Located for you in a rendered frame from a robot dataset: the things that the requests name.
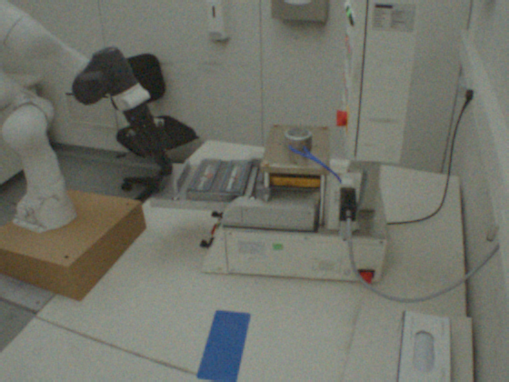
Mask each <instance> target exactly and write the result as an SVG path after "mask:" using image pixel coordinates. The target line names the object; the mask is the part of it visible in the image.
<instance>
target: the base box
mask: <svg viewBox="0 0 509 382"><path fill-rule="evenodd" d="M386 242H387V240H384V239H370V238H357V239H356V238H352V245H353V251H354V261H355V267H356V270H357V272H358V273H359V275H361V277H362V278H363V279H364V280H365V281H366V282H367V284H371V282H380V277H381V273H382V267H383V262H384V252H385V247H386ZM200 272H212V273H220V274H224V275H229V273H236V274H247V275H260V276H284V277H295V276H297V277H309V278H321V279H333V280H345V281H351V280H357V281H360V280H359V279H358V278H357V277H356V276H355V275H354V272H353V269H352V266H351V262H350V257H349V251H348V245H347V239H346V241H343V239H342V238H341V237H328V236H299V235H285V234H270V233H256V232H242V231H227V230H222V229H221V230H220V232H219V234H218V236H217V238H216V240H215V242H214V244H213V246H212V248H211V250H210V252H209V254H208V256H207V258H206V260H205V262H204V264H203V265H202V267H201V270H200Z"/></svg>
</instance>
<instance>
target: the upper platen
mask: <svg viewBox="0 0 509 382"><path fill-rule="evenodd" d="M320 181H321V176H319V175H300V174H280V173H270V185H272V189H273V190H291V191H308V192H320Z"/></svg>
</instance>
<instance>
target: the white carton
mask: <svg viewBox="0 0 509 382"><path fill-rule="evenodd" d="M451 322H452V319H451V318H444V317H434V316H429V315H426V314H418V313H414V312H411V311H408V312H406V311H404V312H403V315H402V318H401V320H400V324H399V327H398V333H397V346H396V348H395V358H394V370H393V382H452V339H451V336H452V330H451Z"/></svg>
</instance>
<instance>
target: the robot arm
mask: <svg viewBox="0 0 509 382"><path fill-rule="evenodd" d="M0 43H1V44H3V45H4V46H6V47H7V48H9V50H12V51H13V52H15V53H17V54H18V55H20V56H22V57H24V58H44V59H46V60H52V61H53V62H54V63H57V64H58V65H60V66H61V67H62V68H64V69H65V70H66V71H67V72H69V73H71V74H72V75H74V76H75V78H74V81H73V83H72V85H71V88H72V93H73V97H74V98H75V99H76V100H77V102H78V103H81V104H83V105H92V104H95V103H97V102H98V101H99V100H101V99H102V97H104V96H105V95H107V94H109V95H110V96H111V97H112V99H113V100H114V102H115V105H116V106H117V108H118V110H119V111H121V110H123V112H122V114H123V115H124V116H125V119H126V120H127V122H128V123H129V128H130V130H129V132H128V133H127V134H126V136H127V137H129V138H130V139H132V140H133V141H134V142H135V144H136V146H137V147H138V148H139V149H140V150H141V151H142V153H143V154H144V155H145V156H146V157H150V156H151V157H153V158H154V160H155V162H156V163H157V164H158V165H159V166H161V167H162V169H163V171H164V172H165V175H166V176H170V174H171V172H172V168H171V165H170V164H169V161H170V159H169V157H168V155H167V153H166V151H167V149H168V148H169V143H168V141H167V137H166V134H165V128H164V119H163V118H161V119H158V118H155V116H152V115H151V113H150V110H149V109H150V108H149V106H148V104H147V103H146V101H145V100H146V99H148V98H150V96H149V94H148V93H147V91H145V90H144V89H143V88H142V87H141V86H140V85H139V83H138V82H137V80H136V78H135V76H134V75H133V72H132V68H131V66H130V65H129V63H128V62H127V60H126V58H125V55H124V54H123V53H122V52H120V51H121V50H120V49H119V48H118V47H116V46H113V47H111V46H109V47H106V48H103V49H100V50H98V51H96V52H95V53H93V55H92V58H91V59H90V60H88V59H87V58H86V57H85V56H83V55H81V54H79V53H78V52H77V51H75V50H74V49H73V48H72V47H69V45H67V44H65V43H63V42H62V41H61V40H59V39H57V37H56V36H54V35H53V34H52V33H50V32H49V31H48V30H47V29H45V27H44V26H42V25H41V24H39V23H38V22H37V21H36V20H34V18H33V17H32V16H30V15H29V14H27V13H26V11H24V10H23V9H21V8H19V7H18V6H17V5H14V4H12V3H10V2H9V1H7V0H0ZM0 113H1V114H2V115H4V116H7V119H6V120H5V123H4V125H3V127H2V138H3V139H4V140H5V144H6V145H8V146H10V147H11V148H13V149H14V150H15V152H16V153H17V156H18V158H19V159H20V161H21V164H22V167H23V169H24V171H25V177H26V179H27V182H28V183H27V184H28V185H27V194H26V195H25V196H24V198H22V199H21V200H20V202H19V203H18V204H17V206H16V210H17V215H15V219H14V220H13V224H15V225H18V226H21V227H24V228H26V229H29V230H31V231H35V232H36V233H42V232H44V231H48V230H53V229H56V228H59V227H61V226H64V225H66V224H69V223H70V222H71V221H72V220H74V219H75V218H76V212H75V205H74V203H72V202H71V200H70V198H69V194H68V192H67V190H66V186H65V181H64V179H63V175H62V172H61V169H60V166H59V164H58V158H57V154H56V152H55V151H53V150H52V148H51V147H50V145H49V143H48V141H47V140H46V132H47V130H48V129H49V128H50V126H51V125H52V124H53V123H54V120H55V108H54V107H53V105H52V104H51V102H49V101H48V100H45V99H44V98H42V97H41V98H40V97H38V96H37V95H35V94H34V93H31V92H30V91H28V90H27V89H24V88H23V87H22V86H20V85H18V84H17V83H16V82H15V81H14V80H12V79H11V77H10V76H7V74H5V72H3V71H2V70H1V69H0ZM155 124H156V126H158V135H159V137H160V140H159V138H158V136H157V133H156V130H155ZM137 133H138V134H139V135H138V134H137ZM139 136H140V137H141V138H140V137H139ZM150 137H151V138H150ZM141 139H143V140H144V142H143V141H142V140H141ZM160 141H161V142H160ZM156 150H157V151H156ZM157 153H158V154H157Z"/></svg>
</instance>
